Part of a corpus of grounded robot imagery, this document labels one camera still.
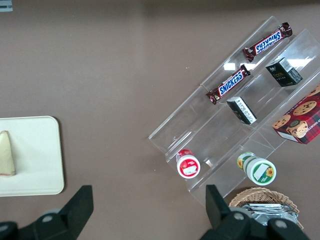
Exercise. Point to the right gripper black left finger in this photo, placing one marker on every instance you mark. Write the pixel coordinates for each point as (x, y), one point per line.
(75, 210)

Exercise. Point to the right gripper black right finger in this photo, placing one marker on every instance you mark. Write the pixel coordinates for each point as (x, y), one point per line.
(220, 220)

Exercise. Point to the triangular sandwich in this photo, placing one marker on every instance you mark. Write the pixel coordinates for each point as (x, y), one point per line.
(6, 155)

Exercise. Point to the light wicker basket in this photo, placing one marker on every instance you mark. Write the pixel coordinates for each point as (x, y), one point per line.
(262, 193)

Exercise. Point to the cream plastic tray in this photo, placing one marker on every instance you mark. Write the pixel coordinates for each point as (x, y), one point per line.
(37, 155)

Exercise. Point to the red capped small bottle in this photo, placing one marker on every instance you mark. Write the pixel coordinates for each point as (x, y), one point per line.
(188, 166)

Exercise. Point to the green sunflower small bottle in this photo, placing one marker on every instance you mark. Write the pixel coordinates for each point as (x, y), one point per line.
(260, 171)

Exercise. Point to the clear acrylic tiered shelf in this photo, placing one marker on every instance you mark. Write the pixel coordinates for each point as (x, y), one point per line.
(270, 87)
(195, 130)

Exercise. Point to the small black carton box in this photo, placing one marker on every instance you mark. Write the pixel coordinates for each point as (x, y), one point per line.
(282, 73)
(241, 110)

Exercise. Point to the red chocolate chip cookie box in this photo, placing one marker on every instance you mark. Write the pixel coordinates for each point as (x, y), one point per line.
(300, 120)

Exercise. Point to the Snickers chocolate bar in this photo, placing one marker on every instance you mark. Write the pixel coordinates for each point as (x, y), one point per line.
(230, 83)
(267, 42)

